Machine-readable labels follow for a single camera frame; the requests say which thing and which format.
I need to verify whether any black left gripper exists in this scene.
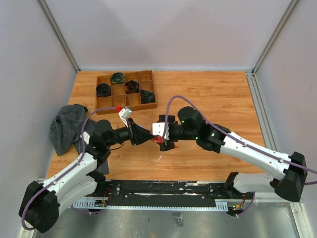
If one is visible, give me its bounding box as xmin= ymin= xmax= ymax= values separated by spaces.
xmin=106 ymin=118 xmax=155 ymax=147

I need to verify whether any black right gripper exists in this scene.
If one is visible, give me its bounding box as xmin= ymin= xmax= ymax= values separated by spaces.
xmin=157 ymin=115 xmax=198 ymax=150

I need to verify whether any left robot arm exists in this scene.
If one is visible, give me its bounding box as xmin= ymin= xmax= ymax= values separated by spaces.
xmin=18 ymin=118 xmax=154 ymax=233

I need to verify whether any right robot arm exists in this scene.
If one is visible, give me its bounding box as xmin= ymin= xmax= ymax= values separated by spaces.
xmin=152 ymin=107 xmax=307 ymax=202

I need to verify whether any dark rolled necktie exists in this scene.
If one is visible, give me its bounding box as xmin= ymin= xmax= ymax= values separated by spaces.
xmin=140 ymin=90 xmax=156 ymax=104

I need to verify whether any wooden compartment tray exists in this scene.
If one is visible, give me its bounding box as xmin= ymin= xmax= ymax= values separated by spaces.
xmin=96 ymin=70 xmax=158 ymax=115

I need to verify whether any red patterned rolled necktie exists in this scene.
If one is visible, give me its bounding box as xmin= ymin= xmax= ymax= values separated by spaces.
xmin=125 ymin=80 xmax=139 ymax=94

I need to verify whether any black rolled necktie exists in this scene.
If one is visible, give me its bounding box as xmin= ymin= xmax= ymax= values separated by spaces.
xmin=96 ymin=83 xmax=111 ymax=98

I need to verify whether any green rolled necktie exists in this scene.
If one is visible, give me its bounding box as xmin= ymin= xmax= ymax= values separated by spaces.
xmin=110 ymin=72 xmax=125 ymax=85

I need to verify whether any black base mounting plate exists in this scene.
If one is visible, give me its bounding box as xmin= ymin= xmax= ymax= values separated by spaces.
xmin=77 ymin=179 xmax=256 ymax=208

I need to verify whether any grey checked cloth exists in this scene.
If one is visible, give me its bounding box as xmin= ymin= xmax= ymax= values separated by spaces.
xmin=48 ymin=104 xmax=111 ymax=174

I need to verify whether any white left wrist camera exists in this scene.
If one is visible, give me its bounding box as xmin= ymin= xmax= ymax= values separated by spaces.
xmin=115 ymin=106 xmax=132 ymax=127

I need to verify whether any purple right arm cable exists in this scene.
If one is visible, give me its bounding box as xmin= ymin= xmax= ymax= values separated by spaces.
xmin=162 ymin=95 xmax=317 ymax=186

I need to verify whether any white cable duct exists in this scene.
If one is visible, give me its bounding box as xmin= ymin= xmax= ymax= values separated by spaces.
xmin=72 ymin=196 xmax=228 ymax=211

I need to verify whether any aluminium left frame post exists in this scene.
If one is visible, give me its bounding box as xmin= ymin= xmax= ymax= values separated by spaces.
xmin=36 ymin=0 xmax=80 ymax=73

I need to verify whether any aluminium corner frame post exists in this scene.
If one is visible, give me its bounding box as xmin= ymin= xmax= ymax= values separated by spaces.
xmin=252 ymin=0 xmax=301 ymax=75

